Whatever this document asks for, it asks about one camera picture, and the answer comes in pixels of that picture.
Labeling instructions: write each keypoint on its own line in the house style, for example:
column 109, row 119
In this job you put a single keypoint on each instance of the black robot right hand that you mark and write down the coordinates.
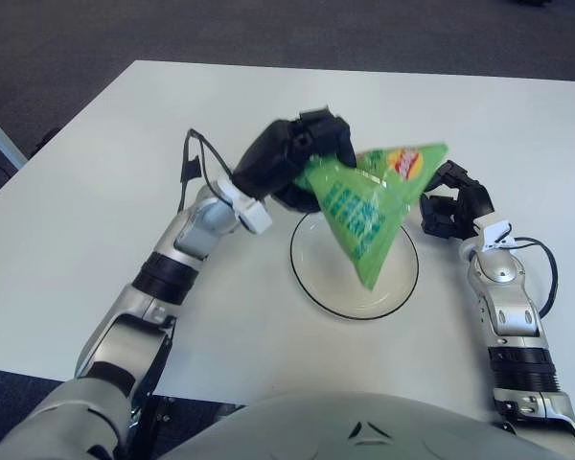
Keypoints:
column 474, row 201

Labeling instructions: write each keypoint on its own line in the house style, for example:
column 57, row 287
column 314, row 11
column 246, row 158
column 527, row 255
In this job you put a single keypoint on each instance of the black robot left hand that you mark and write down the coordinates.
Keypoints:
column 273, row 158

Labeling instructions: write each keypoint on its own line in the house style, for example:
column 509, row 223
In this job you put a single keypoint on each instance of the green snack bag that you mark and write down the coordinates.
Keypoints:
column 359, row 211

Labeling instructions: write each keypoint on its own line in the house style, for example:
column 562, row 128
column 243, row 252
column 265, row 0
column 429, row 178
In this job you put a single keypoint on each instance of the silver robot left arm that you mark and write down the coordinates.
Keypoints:
column 196, row 230

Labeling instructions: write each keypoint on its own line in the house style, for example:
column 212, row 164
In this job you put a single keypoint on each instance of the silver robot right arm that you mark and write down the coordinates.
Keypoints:
column 500, row 273

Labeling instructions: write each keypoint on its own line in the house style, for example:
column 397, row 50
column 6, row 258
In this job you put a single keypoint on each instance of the white plate black rim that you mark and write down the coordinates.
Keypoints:
column 326, row 282

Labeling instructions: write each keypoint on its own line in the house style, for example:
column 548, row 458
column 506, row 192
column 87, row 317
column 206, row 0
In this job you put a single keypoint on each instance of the white neighbouring table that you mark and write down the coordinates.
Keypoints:
column 2, row 139

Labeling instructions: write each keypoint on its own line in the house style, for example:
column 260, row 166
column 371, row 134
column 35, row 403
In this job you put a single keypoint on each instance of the silver robot torso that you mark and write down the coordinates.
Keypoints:
column 316, row 426

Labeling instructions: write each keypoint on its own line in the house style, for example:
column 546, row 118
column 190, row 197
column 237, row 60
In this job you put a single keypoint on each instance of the shiny metal table foot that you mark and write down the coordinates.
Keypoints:
column 135, row 416

